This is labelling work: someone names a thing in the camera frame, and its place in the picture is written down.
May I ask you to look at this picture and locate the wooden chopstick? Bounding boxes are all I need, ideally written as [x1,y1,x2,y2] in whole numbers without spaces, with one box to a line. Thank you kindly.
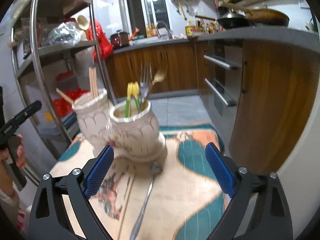
[56,88,75,106]
[89,67,99,99]

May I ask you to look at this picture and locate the wooden lower kitchen cabinets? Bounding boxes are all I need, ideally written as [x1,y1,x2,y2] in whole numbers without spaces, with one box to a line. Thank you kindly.
[106,40,319,174]

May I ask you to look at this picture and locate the white ceramic double utensil holder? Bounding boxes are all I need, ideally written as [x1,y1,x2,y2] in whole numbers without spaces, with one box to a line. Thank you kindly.
[72,88,165,163]

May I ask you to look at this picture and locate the kitchen window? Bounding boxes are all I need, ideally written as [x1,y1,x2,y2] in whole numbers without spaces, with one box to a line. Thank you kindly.
[124,0,171,38]

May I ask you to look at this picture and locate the chrome sink faucet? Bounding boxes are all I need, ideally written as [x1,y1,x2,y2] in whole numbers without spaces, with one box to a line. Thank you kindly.
[156,21,173,40]

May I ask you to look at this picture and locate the stainless steel storage rack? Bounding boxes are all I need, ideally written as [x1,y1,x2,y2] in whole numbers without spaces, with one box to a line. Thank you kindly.
[10,0,118,160]

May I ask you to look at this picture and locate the silver metal spoon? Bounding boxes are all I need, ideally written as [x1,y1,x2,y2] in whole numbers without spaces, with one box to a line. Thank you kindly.
[129,162,163,240]

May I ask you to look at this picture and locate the gold metal spoon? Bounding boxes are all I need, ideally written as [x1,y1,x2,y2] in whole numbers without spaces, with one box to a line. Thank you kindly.
[141,67,167,111]

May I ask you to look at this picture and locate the built-in steel oven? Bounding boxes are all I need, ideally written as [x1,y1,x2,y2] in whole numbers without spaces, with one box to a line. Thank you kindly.
[203,40,242,132]

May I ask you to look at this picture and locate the dark electric pressure cooker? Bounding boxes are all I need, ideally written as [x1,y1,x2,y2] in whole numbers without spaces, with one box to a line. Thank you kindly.
[110,30,130,49]

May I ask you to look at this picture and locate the patterned quilted table mat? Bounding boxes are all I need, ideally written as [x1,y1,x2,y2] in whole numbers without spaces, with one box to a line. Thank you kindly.
[48,122,232,240]

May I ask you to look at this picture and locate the person's left hand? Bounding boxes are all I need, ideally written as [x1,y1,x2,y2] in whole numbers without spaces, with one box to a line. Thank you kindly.
[1,134,27,198]

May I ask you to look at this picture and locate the red plastic bag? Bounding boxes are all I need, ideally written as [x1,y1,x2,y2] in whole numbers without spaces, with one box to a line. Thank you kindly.
[53,88,89,118]

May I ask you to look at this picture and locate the yellow green plastic utensil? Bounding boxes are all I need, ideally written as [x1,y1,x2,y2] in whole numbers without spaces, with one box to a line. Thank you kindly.
[125,82,133,118]

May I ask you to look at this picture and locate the brown wok with handle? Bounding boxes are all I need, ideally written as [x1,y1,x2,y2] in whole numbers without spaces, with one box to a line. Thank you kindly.
[220,2,290,27]

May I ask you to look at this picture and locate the clear plastic bag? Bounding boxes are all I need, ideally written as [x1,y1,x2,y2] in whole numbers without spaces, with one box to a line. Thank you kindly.
[44,22,81,46]

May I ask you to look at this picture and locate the silver metal fork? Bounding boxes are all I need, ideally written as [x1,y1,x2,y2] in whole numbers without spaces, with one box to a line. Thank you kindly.
[139,63,152,104]

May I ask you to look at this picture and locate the yellow cooking oil bottle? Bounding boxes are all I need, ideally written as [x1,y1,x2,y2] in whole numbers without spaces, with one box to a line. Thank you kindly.
[185,20,196,36]

